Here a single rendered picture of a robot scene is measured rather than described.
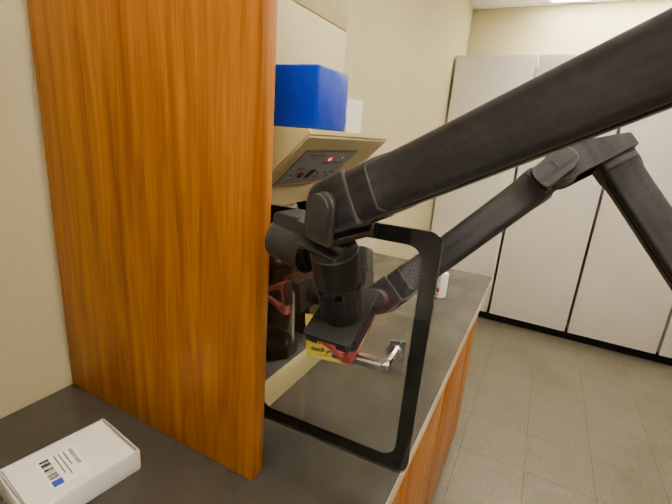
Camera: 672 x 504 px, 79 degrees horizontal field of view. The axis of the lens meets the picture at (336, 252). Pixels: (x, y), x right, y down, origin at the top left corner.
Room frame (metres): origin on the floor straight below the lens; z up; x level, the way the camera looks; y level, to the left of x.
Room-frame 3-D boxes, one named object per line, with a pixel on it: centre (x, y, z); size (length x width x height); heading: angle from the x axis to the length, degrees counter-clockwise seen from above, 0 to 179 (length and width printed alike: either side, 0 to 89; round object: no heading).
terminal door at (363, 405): (0.59, 0.00, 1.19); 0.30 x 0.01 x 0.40; 66
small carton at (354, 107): (0.82, 0.01, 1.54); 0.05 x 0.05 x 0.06; 54
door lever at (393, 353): (0.53, -0.06, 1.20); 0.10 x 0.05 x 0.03; 66
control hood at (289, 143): (0.77, 0.03, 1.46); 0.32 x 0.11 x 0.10; 154
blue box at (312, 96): (0.70, 0.07, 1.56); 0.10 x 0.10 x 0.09; 64
